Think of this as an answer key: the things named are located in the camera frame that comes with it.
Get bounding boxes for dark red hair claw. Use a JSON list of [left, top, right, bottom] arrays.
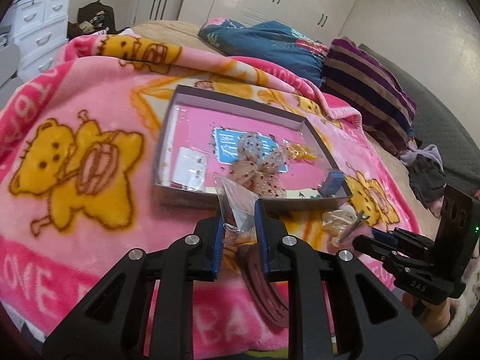
[[236, 244, 289, 328]]

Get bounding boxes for small clear jewelry bag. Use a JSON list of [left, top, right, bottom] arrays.
[[213, 173, 259, 247]]

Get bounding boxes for pearl hair claw clip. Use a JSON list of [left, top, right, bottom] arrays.
[[321, 210, 358, 236]]

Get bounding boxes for pink dotted bow hair clip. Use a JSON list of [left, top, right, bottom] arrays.
[[227, 133, 287, 198]]

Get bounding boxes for yellow earrings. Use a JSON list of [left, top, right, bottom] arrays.
[[280, 141, 318, 163]]

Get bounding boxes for white jewelry card packet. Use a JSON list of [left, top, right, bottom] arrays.
[[172, 147, 208, 191]]

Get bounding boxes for small blue jewelry box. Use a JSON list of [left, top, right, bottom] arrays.
[[318, 169, 345, 197]]

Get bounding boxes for right hand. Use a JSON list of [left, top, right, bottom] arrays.
[[402, 292, 461, 336]]

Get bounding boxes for pile of dark clothes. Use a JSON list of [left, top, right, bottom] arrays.
[[400, 145, 453, 218]]

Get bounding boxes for grey cardboard box tray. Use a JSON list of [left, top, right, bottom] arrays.
[[154, 85, 352, 211]]

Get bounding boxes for pink bear fleece blanket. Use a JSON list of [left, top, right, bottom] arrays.
[[1, 35, 420, 351]]

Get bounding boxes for purple striped pillow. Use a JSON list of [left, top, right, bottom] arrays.
[[322, 37, 416, 156]]

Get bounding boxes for blue quilt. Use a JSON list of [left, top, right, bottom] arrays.
[[198, 18, 329, 87]]

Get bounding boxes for black bag on floor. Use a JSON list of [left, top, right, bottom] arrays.
[[67, 1, 117, 40]]

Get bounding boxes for white drawer cabinet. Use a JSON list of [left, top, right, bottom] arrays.
[[1, 0, 71, 82]]

